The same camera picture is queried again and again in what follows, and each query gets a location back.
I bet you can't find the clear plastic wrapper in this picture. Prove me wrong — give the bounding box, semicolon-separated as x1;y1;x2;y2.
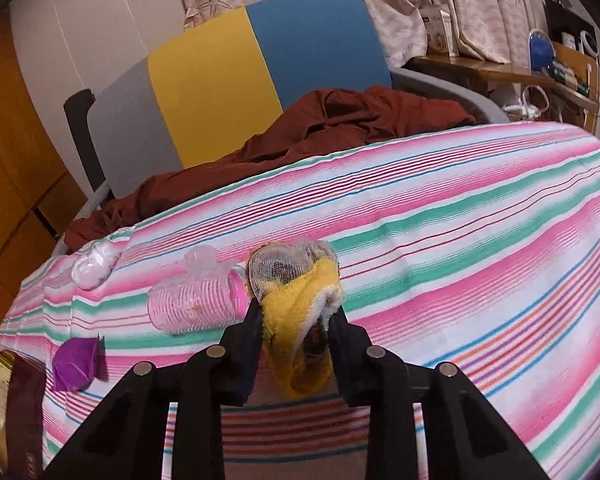
70;240;123;291

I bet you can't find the wooden shelf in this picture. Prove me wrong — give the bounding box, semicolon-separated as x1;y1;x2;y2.
405;40;600;116

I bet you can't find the white cable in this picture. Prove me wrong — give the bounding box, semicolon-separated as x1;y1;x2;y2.
502;85;551;121

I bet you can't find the purple origami paper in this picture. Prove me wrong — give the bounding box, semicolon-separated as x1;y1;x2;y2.
51;332;106;393

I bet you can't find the grey yellow blue chair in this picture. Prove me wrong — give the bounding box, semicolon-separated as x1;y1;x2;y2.
85;0;511;221

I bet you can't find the wooden wardrobe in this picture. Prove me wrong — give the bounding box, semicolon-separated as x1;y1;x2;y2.
0;10;86;311

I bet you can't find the brown red cloth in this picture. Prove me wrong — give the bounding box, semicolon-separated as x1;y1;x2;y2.
65;85;478;253

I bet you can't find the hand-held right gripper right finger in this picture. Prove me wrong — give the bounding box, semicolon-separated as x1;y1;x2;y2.
330;305;551;480

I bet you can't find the blue round object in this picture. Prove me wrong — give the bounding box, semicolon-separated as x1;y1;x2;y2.
527;29;556;73

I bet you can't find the yellow terry mesh scrubber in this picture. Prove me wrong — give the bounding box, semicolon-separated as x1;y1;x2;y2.
247;239;346;401

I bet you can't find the brown cardboard box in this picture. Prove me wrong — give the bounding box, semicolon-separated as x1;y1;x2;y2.
550;40;600;106

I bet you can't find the striped pink green tablecloth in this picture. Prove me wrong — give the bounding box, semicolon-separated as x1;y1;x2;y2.
0;120;600;480

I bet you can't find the white printed box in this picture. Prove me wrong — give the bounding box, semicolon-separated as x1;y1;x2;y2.
420;4;458;58

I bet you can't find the pink hair roller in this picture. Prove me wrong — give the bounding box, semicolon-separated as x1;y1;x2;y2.
147;246;250;336

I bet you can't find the dark red packet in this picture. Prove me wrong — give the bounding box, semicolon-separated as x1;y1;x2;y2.
0;350;48;480

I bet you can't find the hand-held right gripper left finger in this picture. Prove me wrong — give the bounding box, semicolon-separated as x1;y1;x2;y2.
40;300;266;480

